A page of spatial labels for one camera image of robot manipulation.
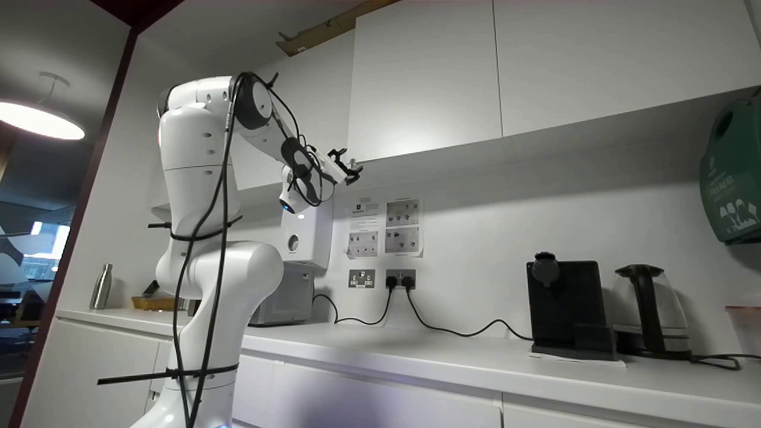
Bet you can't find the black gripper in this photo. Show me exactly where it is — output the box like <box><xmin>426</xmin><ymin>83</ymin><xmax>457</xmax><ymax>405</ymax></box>
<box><xmin>314</xmin><ymin>146</ymin><xmax>367</xmax><ymax>189</ymax></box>

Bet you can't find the white cupboard door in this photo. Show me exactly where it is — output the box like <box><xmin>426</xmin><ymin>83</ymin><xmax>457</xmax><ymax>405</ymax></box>
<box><xmin>228</xmin><ymin>32</ymin><xmax>356</xmax><ymax>194</ymax></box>
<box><xmin>493</xmin><ymin>0</ymin><xmax>761</xmax><ymax>139</ymax></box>
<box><xmin>346</xmin><ymin>0</ymin><xmax>503</xmax><ymax>164</ymax></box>

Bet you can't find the wooden strip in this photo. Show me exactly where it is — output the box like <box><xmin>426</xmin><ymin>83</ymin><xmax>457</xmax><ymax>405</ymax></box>
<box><xmin>274</xmin><ymin>0</ymin><xmax>399</xmax><ymax>60</ymax></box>

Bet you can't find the white base cabinet door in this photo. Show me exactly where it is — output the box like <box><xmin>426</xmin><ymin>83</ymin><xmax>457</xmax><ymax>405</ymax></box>
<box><xmin>231</xmin><ymin>353</ymin><xmax>506</xmax><ymax>428</ymax></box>
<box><xmin>22</xmin><ymin>315</ymin><xmax>174</xmax><ymax>428</ymax></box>

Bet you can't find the wooden tray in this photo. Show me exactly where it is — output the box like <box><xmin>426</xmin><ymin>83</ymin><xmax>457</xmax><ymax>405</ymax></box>
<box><xmin>129</xmin><ymin>293</ymin><xmax>182</xmax><ymax>315</ymax></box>

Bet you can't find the black coffee machine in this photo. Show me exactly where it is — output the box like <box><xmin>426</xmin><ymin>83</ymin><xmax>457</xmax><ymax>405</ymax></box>
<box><xmin>522</xmin><ymin>250</ymin><xmax>628</xmax><ymax>365</ymax></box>

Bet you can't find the metal flask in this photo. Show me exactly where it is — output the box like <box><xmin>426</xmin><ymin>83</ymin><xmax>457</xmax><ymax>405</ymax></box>
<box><xmin>88</xmin><ymin>263</ymin><xmax>116</xmax><ymax>313</ymax></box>

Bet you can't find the round ceiling lamp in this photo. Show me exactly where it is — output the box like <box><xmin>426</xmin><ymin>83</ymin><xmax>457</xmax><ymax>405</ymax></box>
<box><xmin>0</xmin><ymin>70</ymin><xmax>88</xmax><ymax>143</ymax></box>

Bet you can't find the green first aid bag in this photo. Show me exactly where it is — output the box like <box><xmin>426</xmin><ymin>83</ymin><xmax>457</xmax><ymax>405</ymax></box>
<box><xmin>697</xmin><ymin>90</ymin><xmax>761</xmax><ymax>248</ymax></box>

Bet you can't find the pale translucent container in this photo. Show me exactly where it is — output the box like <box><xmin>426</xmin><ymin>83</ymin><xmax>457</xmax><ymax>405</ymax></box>
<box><xmin>722</xmin><ymin>305</ymin><xmax>761</xmax><ymax>357</ymax></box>

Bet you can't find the socket photo wall sign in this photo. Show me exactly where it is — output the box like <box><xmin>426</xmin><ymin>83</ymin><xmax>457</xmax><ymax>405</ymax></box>
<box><xmin>345</xmin><ymin>229</ymin><xmax>382</xmax><ymax>263</ymax></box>
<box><xmin>382</xmin><ymin>198</ymin><xmax>421</xmax><ymax>229</ymax></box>
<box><xmin>382</xmin><ymin>227</ymin><xmax>423</xmax><ymax>258</ymax></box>

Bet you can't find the white wall dispenser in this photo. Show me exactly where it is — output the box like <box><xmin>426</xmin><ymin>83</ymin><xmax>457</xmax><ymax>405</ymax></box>
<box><xmin>279</xmin><ymin>200</ymin><xmax>336</xmax><ymax>278</ymax></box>

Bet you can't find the metal wall switch plate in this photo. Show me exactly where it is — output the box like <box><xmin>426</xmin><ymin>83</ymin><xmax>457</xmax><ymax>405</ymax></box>
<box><xmin>345</xmin><ymin>267</ymin><xmax>381</xmax><ymax>293</ymax></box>

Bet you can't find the metal double wall socket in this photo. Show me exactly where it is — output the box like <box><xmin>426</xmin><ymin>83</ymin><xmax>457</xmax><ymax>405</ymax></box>
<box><xmin>382</xmin><ymin>267</ymin><xmax>421</xmax><ymax>293</ymax></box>

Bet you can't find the black microwave power cable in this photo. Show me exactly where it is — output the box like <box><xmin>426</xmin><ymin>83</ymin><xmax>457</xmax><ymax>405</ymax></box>
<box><xmin>312</xmin><ymin>278</ymin><xmax>399</xmax><ymax>330</ymax></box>

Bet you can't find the black coffee machine cable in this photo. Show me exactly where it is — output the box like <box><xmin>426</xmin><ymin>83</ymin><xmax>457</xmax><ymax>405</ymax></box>
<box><xmin>401</xmin><ymin>278</ymin><xmax>534</xmax><ymax>345</ymax></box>

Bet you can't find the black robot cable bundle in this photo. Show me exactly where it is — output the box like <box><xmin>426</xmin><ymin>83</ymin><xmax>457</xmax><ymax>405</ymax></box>
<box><xmin>94</xmin><ymin>70</ymin><xmax>327</xmax><ymax>428</ymax></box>

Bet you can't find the dark red wall beam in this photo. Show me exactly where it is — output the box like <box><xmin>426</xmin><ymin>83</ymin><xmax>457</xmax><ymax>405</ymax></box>
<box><xmin>5</xmin><ymin>0</ymin><xmax>186</xmax><ymax>428</ymax></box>

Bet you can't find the glass kettle black handle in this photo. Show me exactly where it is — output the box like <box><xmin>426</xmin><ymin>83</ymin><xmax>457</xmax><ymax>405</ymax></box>
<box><xmin>605</xmin><ymin>263</ymin><xmax>695</xmax><ymax>361</ymax></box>

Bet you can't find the black kettle power cord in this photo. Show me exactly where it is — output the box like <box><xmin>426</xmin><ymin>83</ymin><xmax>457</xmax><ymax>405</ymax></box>
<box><xmin>687</xmin><ymin>349</ymin><xmax>761</xmax><ymax>374</ymax></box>

